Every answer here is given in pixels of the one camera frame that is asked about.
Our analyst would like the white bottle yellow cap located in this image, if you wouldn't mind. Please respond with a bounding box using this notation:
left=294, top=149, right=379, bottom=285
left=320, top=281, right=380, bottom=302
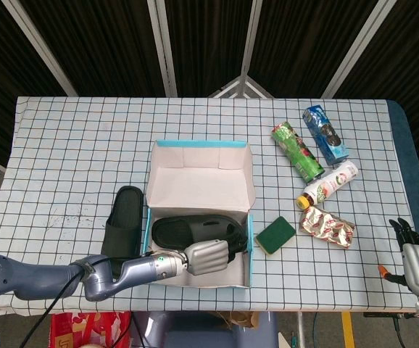
left=295, top=160, right=360, bottom=210

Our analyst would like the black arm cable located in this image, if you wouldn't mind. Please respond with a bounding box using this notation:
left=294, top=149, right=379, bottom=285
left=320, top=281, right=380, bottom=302
left=20, top=255, right=111, bottom=348

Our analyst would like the black rubber slipper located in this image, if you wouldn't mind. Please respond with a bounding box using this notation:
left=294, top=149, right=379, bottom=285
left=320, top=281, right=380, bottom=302
left=151, top=214, right=249, bottom=264
left=100, top=185, right=146, bottom=259

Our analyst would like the blue cookie package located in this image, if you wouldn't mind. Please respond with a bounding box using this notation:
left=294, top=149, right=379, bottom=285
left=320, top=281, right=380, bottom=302
left=302, top=104, right=351, bottom=166

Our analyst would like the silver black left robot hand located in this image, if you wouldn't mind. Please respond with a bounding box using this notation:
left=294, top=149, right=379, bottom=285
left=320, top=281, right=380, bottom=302
left=182, top=239, right=232, bottom=277

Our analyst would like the blue padded table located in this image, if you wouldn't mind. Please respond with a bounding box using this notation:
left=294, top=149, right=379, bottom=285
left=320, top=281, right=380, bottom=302
left=386, top=99, right=419, bottom=254

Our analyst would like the white metal screen post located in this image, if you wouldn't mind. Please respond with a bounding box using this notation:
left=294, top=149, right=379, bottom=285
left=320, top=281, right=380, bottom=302
left=1, top=0, right=79, bottom=97
left=146, top=0, right=178, bottom=97
left=237, top=0, right=265, bottom=80
left=320, top=0, right=398, bottom=99

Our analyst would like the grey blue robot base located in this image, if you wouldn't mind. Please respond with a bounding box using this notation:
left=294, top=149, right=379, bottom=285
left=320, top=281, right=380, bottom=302
left=131, top=310, right=279, bottom=348

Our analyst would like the gold red foil snack bag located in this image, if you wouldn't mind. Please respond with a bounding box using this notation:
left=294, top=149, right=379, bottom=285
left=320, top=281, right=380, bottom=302
left=299, top=205, right=356, bottom=250

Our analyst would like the white metal screen foot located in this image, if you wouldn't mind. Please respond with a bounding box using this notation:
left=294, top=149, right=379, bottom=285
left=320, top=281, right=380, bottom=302
left=209, top=75, right=274, bottom=99

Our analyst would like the brown paper bag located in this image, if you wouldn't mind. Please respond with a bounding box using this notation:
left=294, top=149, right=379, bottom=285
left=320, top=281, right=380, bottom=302
left=218, top=310, right=260, bottom=329

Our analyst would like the light blue cardboard shoe box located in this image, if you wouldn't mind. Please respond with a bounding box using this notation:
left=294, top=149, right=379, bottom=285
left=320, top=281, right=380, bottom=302
left=141, top=140, right=257, bottom=290

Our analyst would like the green chips can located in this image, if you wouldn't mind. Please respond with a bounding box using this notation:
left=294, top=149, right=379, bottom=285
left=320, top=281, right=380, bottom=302
left=270, top=121, right=325, bottom=183

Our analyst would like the green yellow sponge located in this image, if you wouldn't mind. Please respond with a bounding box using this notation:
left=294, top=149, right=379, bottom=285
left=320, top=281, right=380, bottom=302
left=254, top=216, right=297, bottom=257

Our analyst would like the white checkered tablecloth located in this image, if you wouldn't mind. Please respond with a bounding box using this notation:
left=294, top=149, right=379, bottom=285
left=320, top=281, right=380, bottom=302
left=0, top=96, right=419, bottom=315

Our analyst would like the dark brown pleated curtain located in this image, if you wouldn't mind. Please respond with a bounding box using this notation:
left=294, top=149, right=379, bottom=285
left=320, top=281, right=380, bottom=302
left=0, top=0, right=419, bottom=175

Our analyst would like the red printed bag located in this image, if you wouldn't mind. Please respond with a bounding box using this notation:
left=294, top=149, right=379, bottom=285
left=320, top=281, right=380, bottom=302
left=51, top=310, right=131, bottom=348

